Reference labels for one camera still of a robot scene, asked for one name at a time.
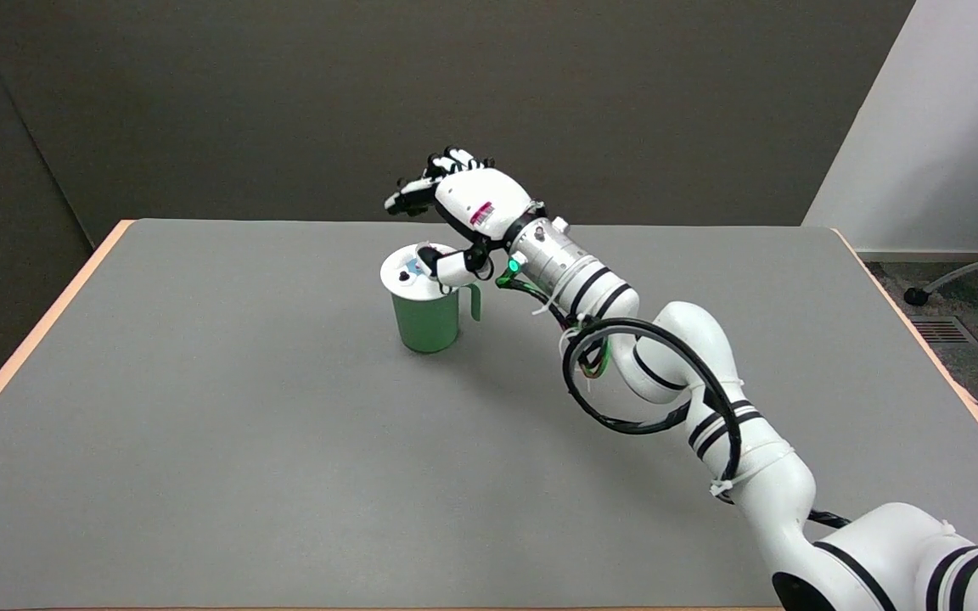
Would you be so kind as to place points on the floor vent grille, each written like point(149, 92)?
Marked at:
point(941, 329)

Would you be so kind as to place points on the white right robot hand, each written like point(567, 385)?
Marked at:
point(480, 204)

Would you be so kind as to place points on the white cup lid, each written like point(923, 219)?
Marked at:
point(408, 271)

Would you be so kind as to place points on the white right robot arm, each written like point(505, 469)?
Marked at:
point(710, 399)

